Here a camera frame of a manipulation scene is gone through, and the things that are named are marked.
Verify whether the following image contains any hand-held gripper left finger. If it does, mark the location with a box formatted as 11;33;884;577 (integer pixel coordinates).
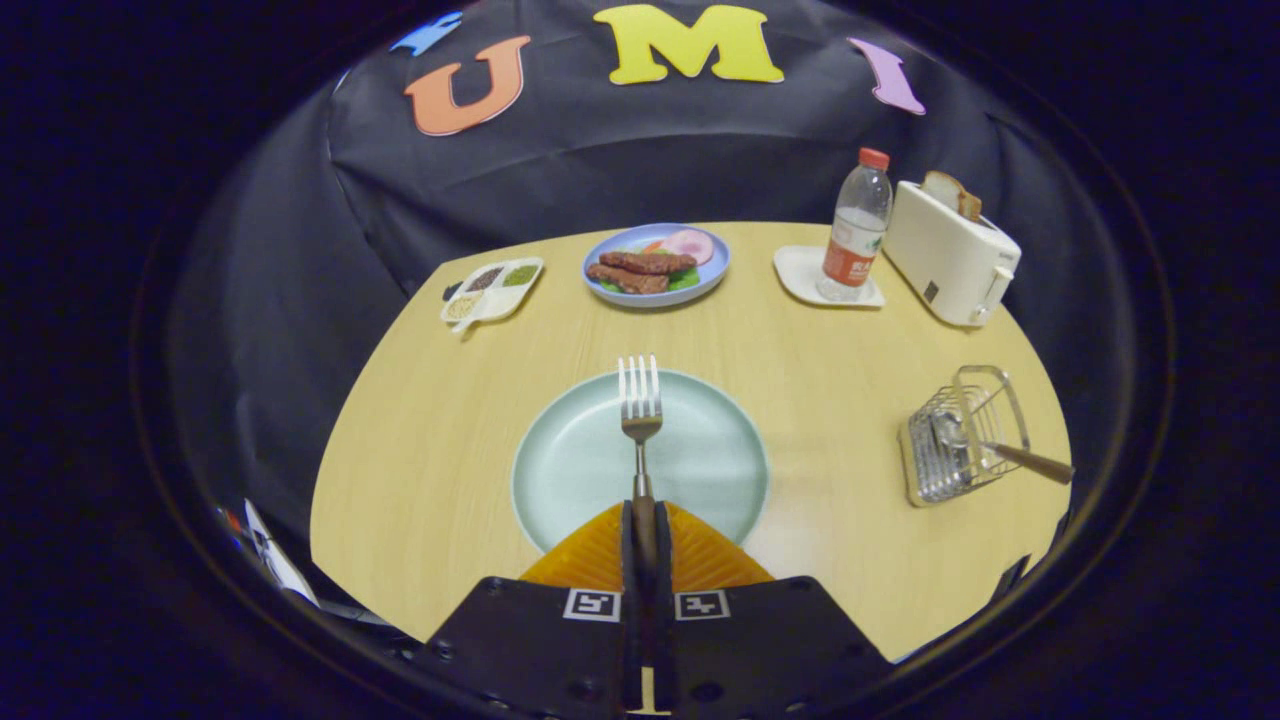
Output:
420;500;643;717

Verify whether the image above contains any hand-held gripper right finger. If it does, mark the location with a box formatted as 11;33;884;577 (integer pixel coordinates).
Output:
652;500;896;717

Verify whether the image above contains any metal fork with wooden handle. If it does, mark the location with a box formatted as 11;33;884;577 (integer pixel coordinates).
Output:
617;355;664;576

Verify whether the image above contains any metal spoon with wooden handle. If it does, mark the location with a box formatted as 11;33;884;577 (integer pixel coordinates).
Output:
930;410;1076;486

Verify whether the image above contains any pale green plate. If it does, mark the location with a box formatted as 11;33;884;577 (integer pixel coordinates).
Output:
511;369;771;554

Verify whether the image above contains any black table clamp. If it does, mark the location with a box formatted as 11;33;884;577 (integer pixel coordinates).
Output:
990;555;1031;601

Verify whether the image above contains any white divided condiment tray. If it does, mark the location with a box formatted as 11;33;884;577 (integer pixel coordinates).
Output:
440;257;545;334

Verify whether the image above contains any brown meat slice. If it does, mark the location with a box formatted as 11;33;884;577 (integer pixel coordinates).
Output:
598;251;698;276
586;263;669;295

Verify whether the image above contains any white square coaster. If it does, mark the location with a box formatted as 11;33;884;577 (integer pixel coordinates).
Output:
773;245;887;309

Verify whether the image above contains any blue plate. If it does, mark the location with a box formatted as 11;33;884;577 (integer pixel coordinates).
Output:
582;222;731;308

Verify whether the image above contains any clear bottle with red cap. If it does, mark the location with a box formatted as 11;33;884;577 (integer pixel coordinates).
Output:
815;147;894;303

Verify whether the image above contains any pink ham slice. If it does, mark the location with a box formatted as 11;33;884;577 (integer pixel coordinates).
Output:
660;229;715;266

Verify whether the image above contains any white toaster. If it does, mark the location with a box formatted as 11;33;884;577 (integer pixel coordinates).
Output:
883;180;1023;328

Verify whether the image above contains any metal wire basket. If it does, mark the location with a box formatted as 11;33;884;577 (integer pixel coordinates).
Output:
898;365;1031;508

